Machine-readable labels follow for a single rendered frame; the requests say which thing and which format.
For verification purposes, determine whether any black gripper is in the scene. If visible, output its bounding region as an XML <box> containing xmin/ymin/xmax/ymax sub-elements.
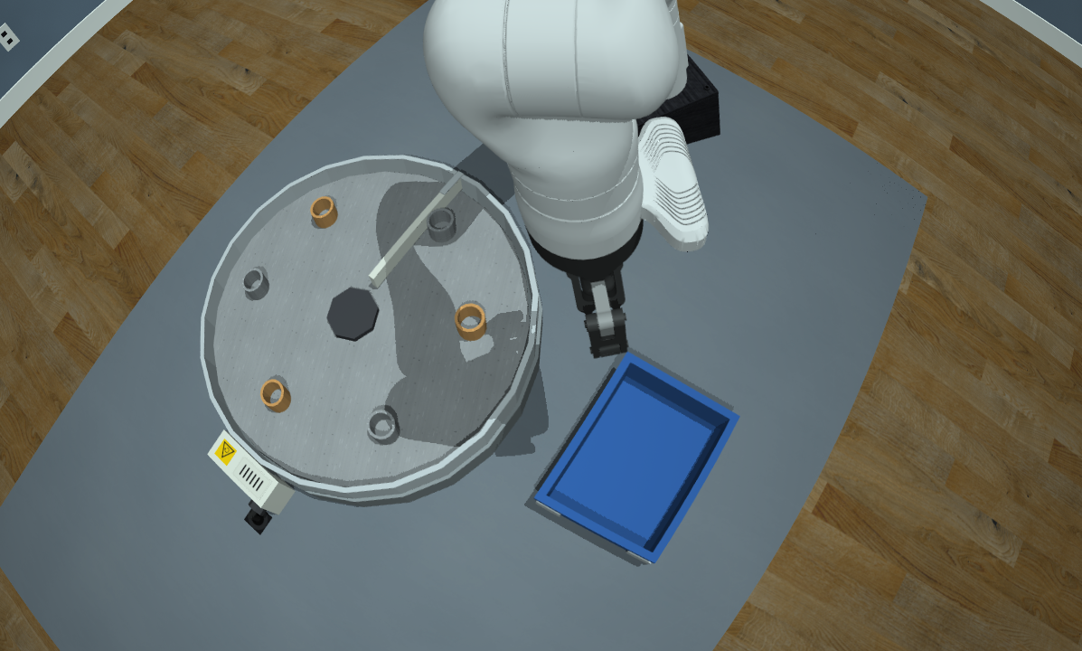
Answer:
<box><xmin>528</xmin><ymin>220</ymin><xmax>644</xmax><ymax>359</ymax></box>

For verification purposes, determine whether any grey metal bushing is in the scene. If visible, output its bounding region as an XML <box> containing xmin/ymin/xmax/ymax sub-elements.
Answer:
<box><xmin>427</xmin><ymin>208</ymin><xmax>456</xmax><ymax>242</ymax></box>
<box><xmin>241</xmin><ymin>268</ymin><xmax>269</xmax><ymax>300</ymax></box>
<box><xmin>366</xmin><ymin>410</ymin><xmax>400</xmax><ymax>446</ymax></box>

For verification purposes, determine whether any blue open crate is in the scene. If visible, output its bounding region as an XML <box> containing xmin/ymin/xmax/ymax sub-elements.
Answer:
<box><xmin>535</xmin><ymin>353</ymin><xmax>740</xmax><ymax>564</ymax></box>

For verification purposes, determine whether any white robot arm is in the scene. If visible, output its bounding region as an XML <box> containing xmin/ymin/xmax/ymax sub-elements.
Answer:
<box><xmin>423</xmin><ymin>0</ymin><xmax>709</xmax><ymax>260</ymax></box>

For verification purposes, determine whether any bronze bushing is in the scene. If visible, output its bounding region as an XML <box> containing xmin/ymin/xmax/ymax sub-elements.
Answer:
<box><xmin>311</xmin><ymin>196</ymin><xmax>338</xmax><ymax>228</ymax></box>
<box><xmin>260</xmin><ymin>380</ymin><xmax>291</xmax><ymax>412</ymax></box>
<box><xmin>456</xmin><ymin>304</ymin><xmax>486</xmax><ymax>341</ymax></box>

